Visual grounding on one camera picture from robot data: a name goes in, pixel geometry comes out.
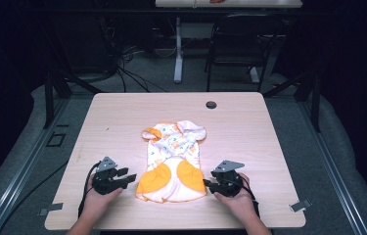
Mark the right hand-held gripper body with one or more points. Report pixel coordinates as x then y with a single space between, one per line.
228 180

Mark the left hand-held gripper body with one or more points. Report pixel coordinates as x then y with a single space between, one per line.
105 181

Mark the white and orange baby garment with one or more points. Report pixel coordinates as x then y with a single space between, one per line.
171 169

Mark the person's left hand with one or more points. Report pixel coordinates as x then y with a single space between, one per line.
99 201

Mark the person's right hand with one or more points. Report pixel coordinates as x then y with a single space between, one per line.
239 202

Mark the grey tape strip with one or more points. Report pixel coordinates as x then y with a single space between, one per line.
51 208
300 205

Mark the black metal stand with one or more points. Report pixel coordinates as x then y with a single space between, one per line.
50 98
314 98

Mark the black chair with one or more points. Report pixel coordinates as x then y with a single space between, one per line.
241 36

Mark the white background desk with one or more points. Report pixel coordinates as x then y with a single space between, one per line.
228 4

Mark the orange thing on desk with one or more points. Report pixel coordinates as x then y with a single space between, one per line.
217 1

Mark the aluminium floor rail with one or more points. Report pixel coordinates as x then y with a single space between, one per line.
18 176
337 182

